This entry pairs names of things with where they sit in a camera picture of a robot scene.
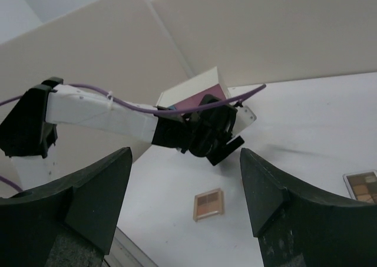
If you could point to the small beige eyeshadow quad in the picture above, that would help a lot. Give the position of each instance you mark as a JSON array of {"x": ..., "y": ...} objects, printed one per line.
[{"x": 208, "y": 204}]

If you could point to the long brown eyeshadow palette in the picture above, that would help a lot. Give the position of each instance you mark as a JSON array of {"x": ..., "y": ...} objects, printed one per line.
[{"x": 361, "y": 186}]

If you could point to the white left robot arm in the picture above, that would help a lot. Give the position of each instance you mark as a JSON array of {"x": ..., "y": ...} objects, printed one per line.
[{"x": 29, "y": 130}]

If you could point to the pink drawer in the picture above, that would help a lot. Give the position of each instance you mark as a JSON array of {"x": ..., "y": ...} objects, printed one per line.
[{"x": 195, "y": 100}]

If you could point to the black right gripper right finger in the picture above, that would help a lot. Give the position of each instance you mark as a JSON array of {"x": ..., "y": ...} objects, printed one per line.
[{"x": 298, "y": 224}]

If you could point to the white drawer organizer cabinet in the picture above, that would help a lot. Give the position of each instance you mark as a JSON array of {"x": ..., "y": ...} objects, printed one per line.
[{"x": 191, "y": 87}]

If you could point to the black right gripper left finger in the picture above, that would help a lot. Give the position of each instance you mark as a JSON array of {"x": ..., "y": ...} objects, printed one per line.
[{"x": 68, "y": 222}]

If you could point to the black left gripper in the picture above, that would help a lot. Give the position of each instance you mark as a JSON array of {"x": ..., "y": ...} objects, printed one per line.
[{"x": 213, "y": 131}]

